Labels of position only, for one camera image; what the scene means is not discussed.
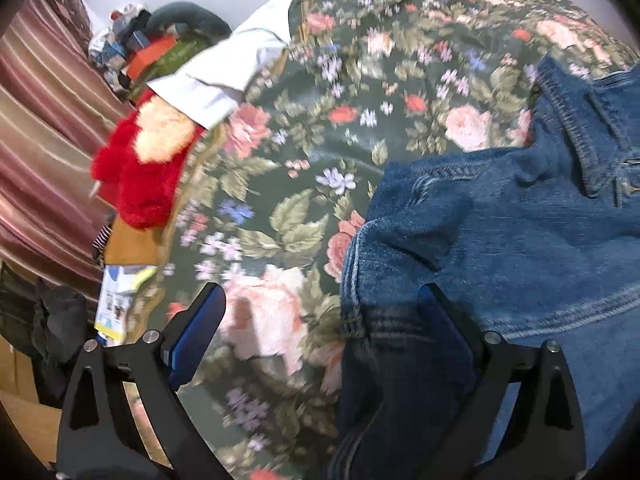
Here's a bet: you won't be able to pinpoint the blue denim jacket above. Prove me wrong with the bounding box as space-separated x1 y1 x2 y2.
326 58 639 479

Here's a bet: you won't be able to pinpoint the illustrated paper sheets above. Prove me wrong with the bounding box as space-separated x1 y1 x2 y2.
94 266 156 347

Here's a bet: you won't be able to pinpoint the brown wooden board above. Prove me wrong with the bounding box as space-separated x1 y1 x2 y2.
104 216 164 266

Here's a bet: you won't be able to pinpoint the red plush toy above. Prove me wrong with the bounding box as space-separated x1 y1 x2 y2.
91 89 204 230

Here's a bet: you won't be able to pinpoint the striped pink curtain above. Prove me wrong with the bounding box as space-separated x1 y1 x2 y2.
1 0 130 298

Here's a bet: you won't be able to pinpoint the white pillow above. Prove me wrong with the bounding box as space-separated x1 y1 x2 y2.
148 0 293 129

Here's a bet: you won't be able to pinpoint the orange box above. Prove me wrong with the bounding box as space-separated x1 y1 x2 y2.
126 36 177 80

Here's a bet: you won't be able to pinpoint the green storage box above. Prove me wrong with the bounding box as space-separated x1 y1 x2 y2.
125 35 212 102

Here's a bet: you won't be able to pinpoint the clutter pile on box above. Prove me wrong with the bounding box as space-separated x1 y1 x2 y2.
87 3 151 96

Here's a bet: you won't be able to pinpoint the floral bed cover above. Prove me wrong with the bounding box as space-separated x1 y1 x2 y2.
131 0 639 479

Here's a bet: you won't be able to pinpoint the grey neck pillow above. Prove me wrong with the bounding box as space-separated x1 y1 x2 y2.
144 1 231 44

